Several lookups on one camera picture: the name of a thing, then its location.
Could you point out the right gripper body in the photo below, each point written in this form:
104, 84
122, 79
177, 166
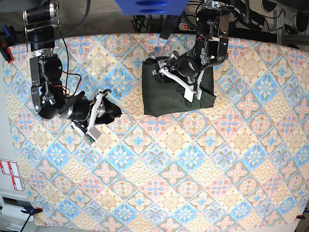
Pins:
84, 114

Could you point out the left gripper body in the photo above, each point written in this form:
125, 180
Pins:
184, 71

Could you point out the dark green long-sleeve shirt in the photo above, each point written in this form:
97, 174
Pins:
162, 98

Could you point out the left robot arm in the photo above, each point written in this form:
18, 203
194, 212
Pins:
211, 26

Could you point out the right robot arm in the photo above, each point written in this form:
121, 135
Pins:
49, 95

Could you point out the black remote control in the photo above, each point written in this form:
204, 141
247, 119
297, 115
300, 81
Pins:
172, 21

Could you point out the patterned tile tablecloth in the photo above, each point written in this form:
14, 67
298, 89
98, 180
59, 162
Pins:
242, 164

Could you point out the blue plastic box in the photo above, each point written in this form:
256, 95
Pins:
152, 7

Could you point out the red white sticker sheet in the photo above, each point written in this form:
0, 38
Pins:
9, 168

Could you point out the upper left blue clamp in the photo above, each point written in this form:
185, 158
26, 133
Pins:
5, 46

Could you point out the left orange black clamp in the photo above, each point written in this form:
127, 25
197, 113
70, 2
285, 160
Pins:
31, 211

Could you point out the orange black clamp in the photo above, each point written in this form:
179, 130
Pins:
31, 211
300, 217

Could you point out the right orange black clamp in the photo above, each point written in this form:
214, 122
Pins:
300, 217

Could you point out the white power strip red switch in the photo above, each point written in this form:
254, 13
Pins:
184, 27

